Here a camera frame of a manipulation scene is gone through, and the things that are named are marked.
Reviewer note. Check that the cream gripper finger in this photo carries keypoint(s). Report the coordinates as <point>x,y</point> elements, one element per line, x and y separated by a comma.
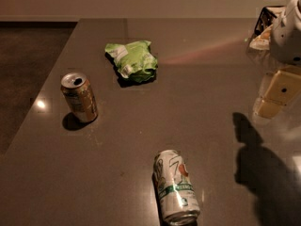
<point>277,90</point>

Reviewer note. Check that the orange soda can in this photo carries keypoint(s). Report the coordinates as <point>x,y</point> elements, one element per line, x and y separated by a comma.
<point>79,95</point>

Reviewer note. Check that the white green 7up can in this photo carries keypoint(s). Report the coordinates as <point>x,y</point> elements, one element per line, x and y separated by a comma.
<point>176,195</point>

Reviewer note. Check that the green chip bag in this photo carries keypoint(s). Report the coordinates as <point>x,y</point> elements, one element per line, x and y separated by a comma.
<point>134,60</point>

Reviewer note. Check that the black wire basket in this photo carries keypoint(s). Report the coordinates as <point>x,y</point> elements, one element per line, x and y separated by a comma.
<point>263,27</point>

